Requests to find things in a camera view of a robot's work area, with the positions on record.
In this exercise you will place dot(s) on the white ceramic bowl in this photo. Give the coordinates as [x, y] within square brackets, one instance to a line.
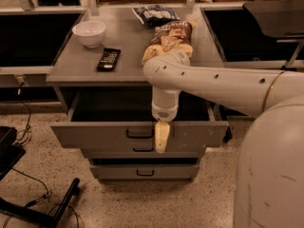
[90, 33]

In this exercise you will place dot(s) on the yellow brown chip bag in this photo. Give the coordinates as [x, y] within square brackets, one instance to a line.
[173, 36]

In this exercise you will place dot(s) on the black chocolate bar wrapper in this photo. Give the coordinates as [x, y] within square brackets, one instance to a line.
[108, 59]

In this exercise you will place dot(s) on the grey bottom drawer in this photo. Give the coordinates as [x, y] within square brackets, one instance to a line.
[144, 172]

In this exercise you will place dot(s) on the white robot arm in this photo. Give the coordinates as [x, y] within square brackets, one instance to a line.
[270, 169]

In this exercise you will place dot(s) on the dark blue chip bag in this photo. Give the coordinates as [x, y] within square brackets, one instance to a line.
[155, 15]

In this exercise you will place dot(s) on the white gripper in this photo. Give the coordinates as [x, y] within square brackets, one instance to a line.
[163, 113]

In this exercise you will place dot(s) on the black office chair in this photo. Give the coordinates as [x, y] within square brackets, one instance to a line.
[260, 41]

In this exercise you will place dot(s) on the grey top drawer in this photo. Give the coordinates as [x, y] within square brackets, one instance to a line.
[120, 119]

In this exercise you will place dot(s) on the grey drawer cabinet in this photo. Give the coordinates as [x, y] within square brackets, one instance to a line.
[76, 70]

